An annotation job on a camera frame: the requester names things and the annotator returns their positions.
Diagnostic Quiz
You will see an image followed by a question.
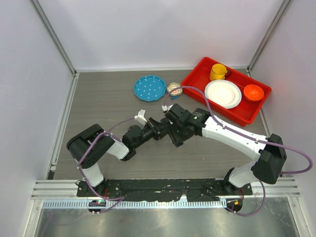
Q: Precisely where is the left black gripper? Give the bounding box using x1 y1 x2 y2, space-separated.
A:
133 118 169 149

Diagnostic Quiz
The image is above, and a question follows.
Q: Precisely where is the black remote control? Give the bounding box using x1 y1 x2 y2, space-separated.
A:
160 118 174 139

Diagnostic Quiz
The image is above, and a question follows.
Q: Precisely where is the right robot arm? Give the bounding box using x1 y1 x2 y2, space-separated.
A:
162 104 286 195

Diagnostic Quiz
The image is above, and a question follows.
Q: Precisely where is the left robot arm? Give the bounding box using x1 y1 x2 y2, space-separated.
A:
66 118 167 197

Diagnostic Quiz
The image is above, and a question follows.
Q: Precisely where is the small floral dish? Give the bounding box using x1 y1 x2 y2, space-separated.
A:
166 82 183 97

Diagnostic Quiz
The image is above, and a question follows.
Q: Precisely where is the blue dotted plate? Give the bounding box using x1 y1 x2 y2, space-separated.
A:
133 75 166 102

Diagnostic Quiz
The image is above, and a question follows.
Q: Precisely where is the white paper plate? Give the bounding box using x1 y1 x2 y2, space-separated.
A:
204 79 242 109

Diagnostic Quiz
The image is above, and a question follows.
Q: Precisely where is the yellow mug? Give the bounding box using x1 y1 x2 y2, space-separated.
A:
209 63 232 81

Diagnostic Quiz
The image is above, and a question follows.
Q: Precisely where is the orange bowl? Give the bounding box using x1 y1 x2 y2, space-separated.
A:
243 84 265 102

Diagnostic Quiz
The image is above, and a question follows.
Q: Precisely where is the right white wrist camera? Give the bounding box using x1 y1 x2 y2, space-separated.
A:
161 105 173 113

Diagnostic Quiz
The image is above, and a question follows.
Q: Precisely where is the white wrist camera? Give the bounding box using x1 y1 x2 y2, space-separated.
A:
161 105 173 113
134 109 147 126

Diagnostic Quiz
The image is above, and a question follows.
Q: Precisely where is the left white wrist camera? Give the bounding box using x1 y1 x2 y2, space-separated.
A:
134 109 147 126

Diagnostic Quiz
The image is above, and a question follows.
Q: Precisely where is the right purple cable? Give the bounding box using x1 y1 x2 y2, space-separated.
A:
162 85 314 216

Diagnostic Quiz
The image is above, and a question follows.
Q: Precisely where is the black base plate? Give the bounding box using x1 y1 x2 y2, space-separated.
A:
77 178 253 202

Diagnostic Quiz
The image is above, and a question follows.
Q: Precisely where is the perforated cable tray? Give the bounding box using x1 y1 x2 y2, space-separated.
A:
42 198 227 209

